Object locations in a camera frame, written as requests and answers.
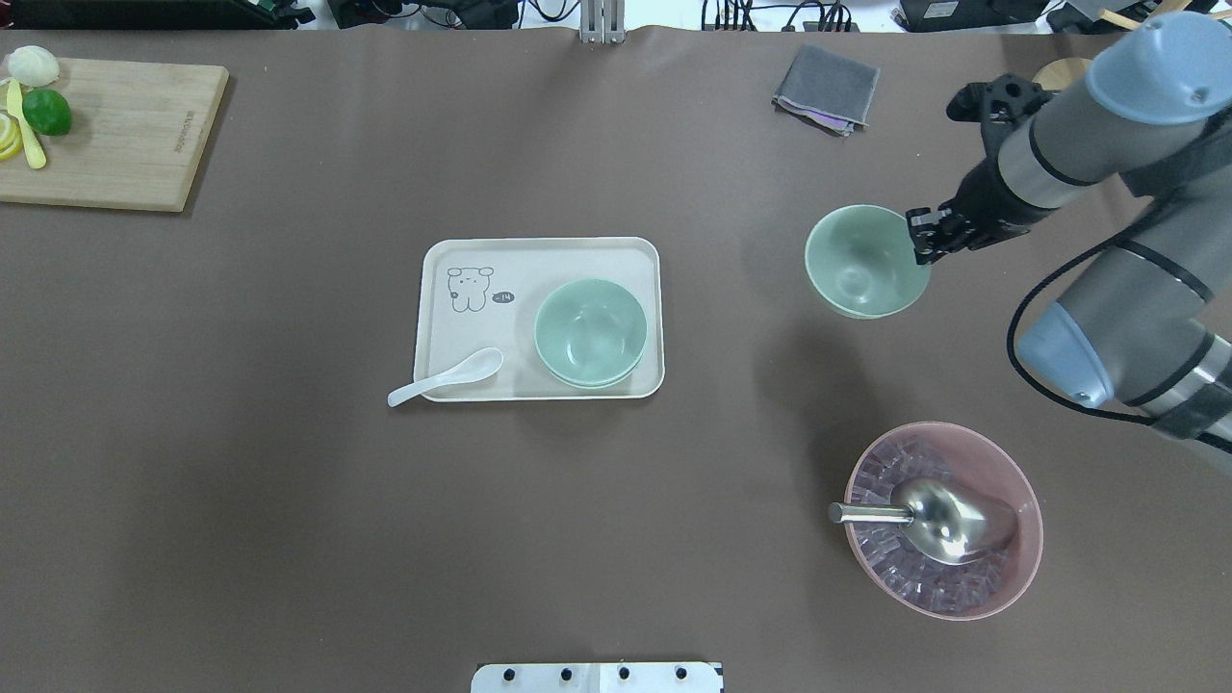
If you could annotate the grey folded cloth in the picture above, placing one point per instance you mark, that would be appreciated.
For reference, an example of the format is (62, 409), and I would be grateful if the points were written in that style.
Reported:
(833, 91)

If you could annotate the yellow plastic knife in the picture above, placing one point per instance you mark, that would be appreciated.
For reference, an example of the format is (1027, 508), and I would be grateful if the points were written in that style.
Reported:
(34, 154)

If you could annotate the wooden mug tree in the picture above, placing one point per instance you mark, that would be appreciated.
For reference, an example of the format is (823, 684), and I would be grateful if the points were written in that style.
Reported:
(1059, 74)

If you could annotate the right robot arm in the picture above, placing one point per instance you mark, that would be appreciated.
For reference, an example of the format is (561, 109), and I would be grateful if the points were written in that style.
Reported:
(1113, 333)

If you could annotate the lemon slice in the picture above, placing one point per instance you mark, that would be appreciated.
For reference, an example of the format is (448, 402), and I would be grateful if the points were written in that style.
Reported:
(11, 142)

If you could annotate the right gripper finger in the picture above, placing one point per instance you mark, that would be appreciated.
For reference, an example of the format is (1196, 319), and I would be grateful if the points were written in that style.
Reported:
(934, 233)

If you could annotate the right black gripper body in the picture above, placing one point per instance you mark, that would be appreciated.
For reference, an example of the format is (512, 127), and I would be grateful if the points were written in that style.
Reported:
(983, 205)

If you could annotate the white garlic bulb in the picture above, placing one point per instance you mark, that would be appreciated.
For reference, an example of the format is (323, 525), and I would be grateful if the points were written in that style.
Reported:
(33, 66)

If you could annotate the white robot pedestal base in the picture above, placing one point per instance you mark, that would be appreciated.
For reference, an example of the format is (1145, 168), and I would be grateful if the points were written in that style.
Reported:
(622, 676)

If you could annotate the cream rabbit tray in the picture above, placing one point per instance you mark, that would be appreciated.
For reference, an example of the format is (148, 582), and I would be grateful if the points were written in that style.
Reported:
(486, 293)

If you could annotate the pink bowl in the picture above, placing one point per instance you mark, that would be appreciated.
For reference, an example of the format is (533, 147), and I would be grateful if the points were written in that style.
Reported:
(980, 464)

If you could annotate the ice cubes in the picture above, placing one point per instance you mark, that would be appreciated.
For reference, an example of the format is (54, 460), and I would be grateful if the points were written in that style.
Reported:
(898, 564)

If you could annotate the metal ice scoop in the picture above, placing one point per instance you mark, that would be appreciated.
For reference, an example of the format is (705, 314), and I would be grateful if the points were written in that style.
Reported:
(946, 521)

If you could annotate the wooden cutting board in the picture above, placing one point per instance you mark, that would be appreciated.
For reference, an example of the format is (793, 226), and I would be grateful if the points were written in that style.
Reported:
(139, 132)

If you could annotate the green lime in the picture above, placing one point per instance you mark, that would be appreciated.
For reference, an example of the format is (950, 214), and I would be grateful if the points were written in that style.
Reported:
(47, 112)

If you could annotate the white ceramic spoon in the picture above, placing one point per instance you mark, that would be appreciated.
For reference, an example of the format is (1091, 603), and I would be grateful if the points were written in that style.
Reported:
(476, 367)

